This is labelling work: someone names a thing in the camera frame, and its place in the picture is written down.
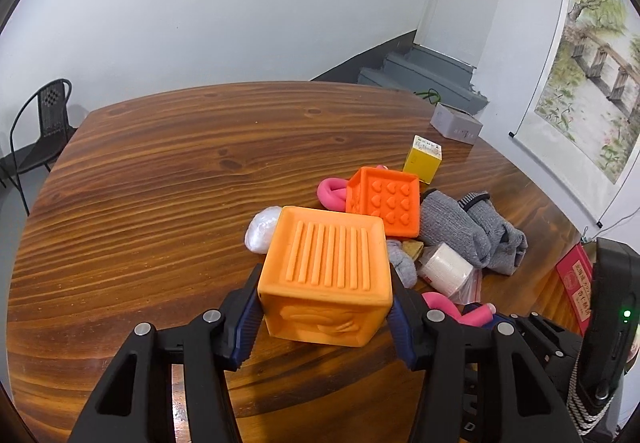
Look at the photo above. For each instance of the clear plastic zip bag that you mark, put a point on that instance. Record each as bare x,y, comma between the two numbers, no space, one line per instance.
470,292

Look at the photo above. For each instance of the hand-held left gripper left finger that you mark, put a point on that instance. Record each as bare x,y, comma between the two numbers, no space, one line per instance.
245,323

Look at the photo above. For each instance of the white plastic bag ball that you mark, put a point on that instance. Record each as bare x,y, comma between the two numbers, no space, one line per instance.
262,228

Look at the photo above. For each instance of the wooden desk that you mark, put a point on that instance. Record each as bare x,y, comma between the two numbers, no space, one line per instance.
175,173

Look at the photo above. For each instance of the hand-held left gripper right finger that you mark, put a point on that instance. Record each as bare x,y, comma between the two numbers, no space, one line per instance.
401,330

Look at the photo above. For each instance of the pink leopard sock pair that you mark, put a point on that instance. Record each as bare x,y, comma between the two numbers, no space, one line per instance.
445,305

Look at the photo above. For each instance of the yellow box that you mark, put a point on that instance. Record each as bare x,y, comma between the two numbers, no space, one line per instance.
422,160

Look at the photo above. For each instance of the hanging scroll painting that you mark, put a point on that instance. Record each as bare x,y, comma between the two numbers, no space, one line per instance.
595,88

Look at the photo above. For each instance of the grey sock with dark cuff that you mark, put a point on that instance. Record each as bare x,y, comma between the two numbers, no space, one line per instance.
505,243

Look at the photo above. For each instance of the pink foam twist loop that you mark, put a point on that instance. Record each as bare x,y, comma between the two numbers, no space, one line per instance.
330,193

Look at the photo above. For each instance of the grey stairs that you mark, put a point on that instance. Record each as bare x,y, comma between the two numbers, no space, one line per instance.
425,73

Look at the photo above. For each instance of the dark orange embossed cube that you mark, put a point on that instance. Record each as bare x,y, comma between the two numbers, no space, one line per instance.
382,200

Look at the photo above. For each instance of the red box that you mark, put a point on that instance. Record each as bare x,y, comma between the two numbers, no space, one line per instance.
575,283

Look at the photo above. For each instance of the pale grey box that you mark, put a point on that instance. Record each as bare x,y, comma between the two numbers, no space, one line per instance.
456,123

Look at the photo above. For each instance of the black metal chair patterned back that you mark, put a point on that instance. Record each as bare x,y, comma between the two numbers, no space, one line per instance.
52,103

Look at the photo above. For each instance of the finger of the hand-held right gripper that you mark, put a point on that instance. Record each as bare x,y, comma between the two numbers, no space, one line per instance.
547,340

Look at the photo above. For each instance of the light orange ribbed cube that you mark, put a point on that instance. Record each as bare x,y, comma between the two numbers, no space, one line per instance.
325,253

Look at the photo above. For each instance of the light grey knit sock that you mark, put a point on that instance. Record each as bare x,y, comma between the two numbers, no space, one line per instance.
450,223

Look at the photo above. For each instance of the white roll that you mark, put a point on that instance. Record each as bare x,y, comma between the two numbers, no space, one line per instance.
445,268

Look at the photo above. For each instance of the metal binder clip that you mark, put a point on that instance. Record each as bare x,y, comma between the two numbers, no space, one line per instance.
584,234

